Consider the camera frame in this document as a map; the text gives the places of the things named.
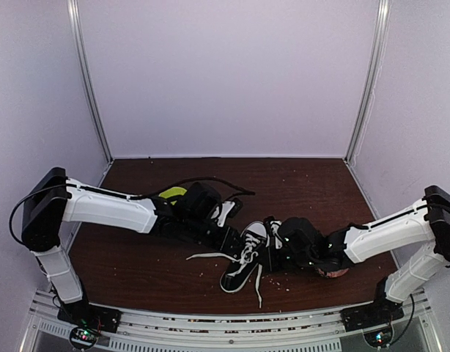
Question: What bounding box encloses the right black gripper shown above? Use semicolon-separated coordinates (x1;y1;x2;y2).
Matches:
257;246;316;274

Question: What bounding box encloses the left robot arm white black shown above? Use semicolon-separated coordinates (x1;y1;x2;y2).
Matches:
19;167;243;326

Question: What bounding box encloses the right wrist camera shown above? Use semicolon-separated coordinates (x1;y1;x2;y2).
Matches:
264;216;325;258

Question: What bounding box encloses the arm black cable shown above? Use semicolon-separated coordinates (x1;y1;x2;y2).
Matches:
8;176;256;246
389;289;416;342

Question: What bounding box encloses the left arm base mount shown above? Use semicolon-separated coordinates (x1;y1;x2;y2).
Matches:
57;305;122;350

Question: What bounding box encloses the black white canvas sneaker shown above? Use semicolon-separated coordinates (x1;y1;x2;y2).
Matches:
220;221;268;293

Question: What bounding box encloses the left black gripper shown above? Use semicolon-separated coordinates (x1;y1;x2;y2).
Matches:
183;214;246;254

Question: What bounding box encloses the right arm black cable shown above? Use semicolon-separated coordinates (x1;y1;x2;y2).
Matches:
389;289;416;342

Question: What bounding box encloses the right aluminium frame post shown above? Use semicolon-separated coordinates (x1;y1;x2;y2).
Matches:
344;0;391;165

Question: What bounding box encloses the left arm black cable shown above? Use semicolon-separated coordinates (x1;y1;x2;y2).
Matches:
8;176;256;246

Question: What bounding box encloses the left aluminium frame post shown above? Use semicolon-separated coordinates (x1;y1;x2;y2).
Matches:
67;0;114;164

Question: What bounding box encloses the white shoelace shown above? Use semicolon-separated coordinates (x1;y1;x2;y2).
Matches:
186;230;267;309

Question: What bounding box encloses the red white patterned bowl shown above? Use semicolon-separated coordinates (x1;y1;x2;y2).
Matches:
317;268;349;279

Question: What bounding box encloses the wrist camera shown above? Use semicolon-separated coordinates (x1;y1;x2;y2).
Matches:
173;182;243;227
264;216;325;258

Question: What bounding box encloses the aluminium front rail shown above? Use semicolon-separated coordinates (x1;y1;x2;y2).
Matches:
16;290;446;351

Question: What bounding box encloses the green plastic bowl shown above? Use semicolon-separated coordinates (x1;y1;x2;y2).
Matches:
158;186;187;205

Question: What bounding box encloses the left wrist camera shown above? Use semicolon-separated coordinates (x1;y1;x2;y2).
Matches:
173;182;243;227

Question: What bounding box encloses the aluminium frame post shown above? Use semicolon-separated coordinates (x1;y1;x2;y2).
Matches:
344;0;391;165
67;0;114;164

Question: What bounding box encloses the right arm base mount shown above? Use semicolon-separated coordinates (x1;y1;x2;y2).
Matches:
341;302;404;349

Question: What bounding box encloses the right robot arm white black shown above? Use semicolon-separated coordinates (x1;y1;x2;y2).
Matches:
265;186;450;324

